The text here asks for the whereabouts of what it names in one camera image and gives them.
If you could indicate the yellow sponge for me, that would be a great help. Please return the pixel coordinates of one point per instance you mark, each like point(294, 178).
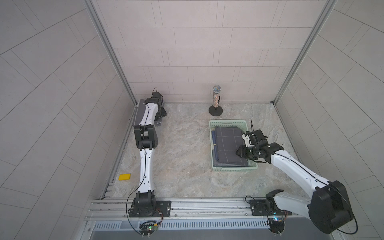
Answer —
point(124, 177)

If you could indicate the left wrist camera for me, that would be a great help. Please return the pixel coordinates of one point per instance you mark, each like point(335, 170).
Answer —
point(158, 96)

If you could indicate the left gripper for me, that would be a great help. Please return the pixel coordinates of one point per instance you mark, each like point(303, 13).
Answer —
point(162, 113)

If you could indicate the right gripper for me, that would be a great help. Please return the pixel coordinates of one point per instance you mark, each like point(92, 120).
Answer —
point(241, 153)

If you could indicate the left circuit board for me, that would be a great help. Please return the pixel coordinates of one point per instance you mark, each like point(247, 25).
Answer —
point(148, 228)

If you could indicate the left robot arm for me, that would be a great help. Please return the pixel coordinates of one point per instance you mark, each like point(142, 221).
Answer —
point(146, 140)

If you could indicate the microphone on black stand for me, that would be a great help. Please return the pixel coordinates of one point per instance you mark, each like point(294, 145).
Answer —
point(216, 110)

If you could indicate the dark grey checked pillowcase front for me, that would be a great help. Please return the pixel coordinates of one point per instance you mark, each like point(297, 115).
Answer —
point(228, 140)

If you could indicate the blue pillowcase with stripes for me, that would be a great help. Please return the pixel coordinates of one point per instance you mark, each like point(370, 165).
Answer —
point(213, 133)

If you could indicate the circuit board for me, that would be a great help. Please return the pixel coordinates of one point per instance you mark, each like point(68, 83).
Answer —
point(148, 228)
point(276, 225)

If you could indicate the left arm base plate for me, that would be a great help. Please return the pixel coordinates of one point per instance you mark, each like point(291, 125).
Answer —
point(162, 208)

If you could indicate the green plastic basket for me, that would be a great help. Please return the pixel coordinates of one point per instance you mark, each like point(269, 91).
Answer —
point(230, 123)

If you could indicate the plain grey folded pillowcase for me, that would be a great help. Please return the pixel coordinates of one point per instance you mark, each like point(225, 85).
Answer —
point(146, 112)

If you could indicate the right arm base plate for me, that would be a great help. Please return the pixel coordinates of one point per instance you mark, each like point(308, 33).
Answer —
point(259, 207)

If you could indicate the right circuit board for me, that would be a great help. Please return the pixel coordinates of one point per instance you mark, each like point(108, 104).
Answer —
point(276, 225)

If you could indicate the aluminium rail frame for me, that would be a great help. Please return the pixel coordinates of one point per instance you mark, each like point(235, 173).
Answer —
point(208, 213)

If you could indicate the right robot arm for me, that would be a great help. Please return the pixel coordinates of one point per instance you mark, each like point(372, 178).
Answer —
point(327, 203)

